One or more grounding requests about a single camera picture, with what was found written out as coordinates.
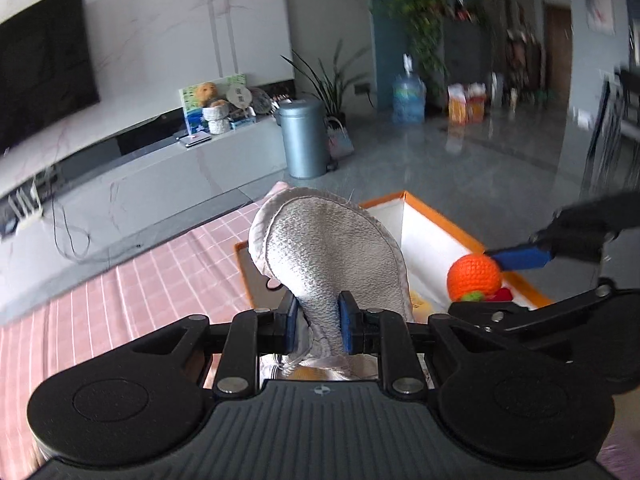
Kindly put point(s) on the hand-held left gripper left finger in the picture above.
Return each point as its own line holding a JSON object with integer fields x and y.
{"x": 291, "y": 325}

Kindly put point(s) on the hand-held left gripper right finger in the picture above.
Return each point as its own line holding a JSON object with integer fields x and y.
{"x": 346, "y": 325}

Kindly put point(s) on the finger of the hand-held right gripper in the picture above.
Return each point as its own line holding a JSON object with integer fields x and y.
{"x": 550, "y": 310}
{"x": 520, "y": 258}

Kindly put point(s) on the orange crocheted ball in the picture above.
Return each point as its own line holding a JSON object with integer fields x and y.
{"x": 472, "y": 275}

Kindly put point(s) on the silver oven mitt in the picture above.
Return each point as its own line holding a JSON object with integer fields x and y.
{"x": 330, "y": 250}

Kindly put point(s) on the orange cardboard box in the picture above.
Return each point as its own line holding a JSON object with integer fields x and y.
{"x": 435, "y": 240}

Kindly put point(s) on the dark dining chair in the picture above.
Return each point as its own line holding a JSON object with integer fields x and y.
{"x": 607, "y": 125}

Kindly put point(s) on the pink checked tablecloth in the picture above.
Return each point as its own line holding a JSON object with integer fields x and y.
{"x": 125, "y": 300}

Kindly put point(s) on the small patterned bag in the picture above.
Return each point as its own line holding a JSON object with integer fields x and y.
{"x": 340, "y": 140}

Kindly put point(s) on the grey metal trash can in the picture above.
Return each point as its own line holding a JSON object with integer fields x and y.
{"x": 302, "y": 140}

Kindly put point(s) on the blue water bottle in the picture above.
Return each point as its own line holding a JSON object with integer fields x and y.
{"x": 407, "y": 100}

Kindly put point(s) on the white marble television console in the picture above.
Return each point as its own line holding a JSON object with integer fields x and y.
{"x": 150, "y": 180}

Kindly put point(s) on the brown door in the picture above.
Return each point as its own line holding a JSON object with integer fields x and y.
{"x": 557, "y": 55}

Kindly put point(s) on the blue tissue box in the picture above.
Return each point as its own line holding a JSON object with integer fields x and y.
{"x": 242, "y": 123}

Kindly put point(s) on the silver laptop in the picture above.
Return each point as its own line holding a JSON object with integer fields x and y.
{"x": 192, "y": 140}

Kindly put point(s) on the dark cabinet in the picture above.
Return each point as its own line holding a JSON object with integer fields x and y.
{"x": 465, "y": 50}

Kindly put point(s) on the round paper fan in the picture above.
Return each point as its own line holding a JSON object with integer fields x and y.
{"x": 239, "y": 96}

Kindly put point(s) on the long-leaf potted floor plant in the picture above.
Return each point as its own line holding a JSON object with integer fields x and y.
{"x": 327, "y": 90}

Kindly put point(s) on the brown teddy bear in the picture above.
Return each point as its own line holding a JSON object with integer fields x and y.
{"x": 206, "y": 92}

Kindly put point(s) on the bushy vine plant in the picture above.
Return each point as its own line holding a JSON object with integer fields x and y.
{"x": 420, "y": 20}

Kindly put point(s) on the white router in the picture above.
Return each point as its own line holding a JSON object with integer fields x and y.
{"x": 27, "y": 222}

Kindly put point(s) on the wall socket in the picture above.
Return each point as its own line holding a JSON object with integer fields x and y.
{"x": 363, "y": 89}

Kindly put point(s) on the pale wall picture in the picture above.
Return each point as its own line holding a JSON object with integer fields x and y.
{"x": 599, "y": 10}

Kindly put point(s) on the black wall television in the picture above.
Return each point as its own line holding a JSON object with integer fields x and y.
{"x": 40, "y": 60}

